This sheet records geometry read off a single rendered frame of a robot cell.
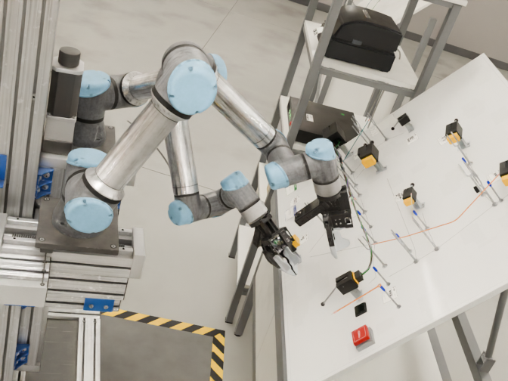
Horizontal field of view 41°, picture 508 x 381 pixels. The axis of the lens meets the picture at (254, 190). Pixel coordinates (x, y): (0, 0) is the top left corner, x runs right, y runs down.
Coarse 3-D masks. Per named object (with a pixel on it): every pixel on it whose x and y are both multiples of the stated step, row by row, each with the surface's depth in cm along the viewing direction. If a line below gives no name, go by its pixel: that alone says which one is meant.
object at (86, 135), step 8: (80, 120) 222; (88, 120) 222; (96, 120) 224; (80, 128) 223; (88, 128) 224; (96, 128) 225; (104, 128) 230; (80, 136) 224; (88, 136) 224; (96, 136) 228; (104, 136) 230; (80, 144) 225; (88, 144) 225; (96, 144) 227
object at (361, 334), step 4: (364, 324) 192; (360, 328) 192; (364, 328) 191; (352, 332) 193; (356, 332) 192; (360, 332) 191; (364, 332) 190; (368, 332) 191; (352, 336) 192; (356, 336) 191; (360, 336) 190; (364, 336) 189; (368, 336) 188; (356, 340) 190; (360, 340) 189; (364, 340) 189; (356, 344) 190
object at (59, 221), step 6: (60, 198) 187; (60, 204) 185; (54, 210) 187; (60, 210) 184; (54, 216) 186; (60, 216) 185; (54, 222) 186; (60, 222) 185; (66, 222) 184; (60, 228) 185; (66, 228) 184; (72, 228) 184; (66, 234) 185; (72, 234) 185; (78, 234) 185; (84, 234) 185; (90, 234) 186; (96, 234) 188
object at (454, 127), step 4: (456, 120) 230; (448, 124) 227; (452, 124) 225; (456, 124) 224; (448, 128) 225; (452, 128) 224; (456, 128) 222; (460, 128) 226; (448, 132) 223; (452, 132) 222; (460, 132) 224; (460, 136) 223; (460, 140) 228; (460, 144) 229; (464, 144) 227; (468, 144) 227; (460, 148) 228
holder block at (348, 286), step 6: (342, 276) 205; (348, 276) 204; (336, 282) 206; (342, 282) 203; (348, 282) 202; (354, 282) 202; (342, 288) 204; (348, 288) 204; (354, 288) 204; (342, 294) 205
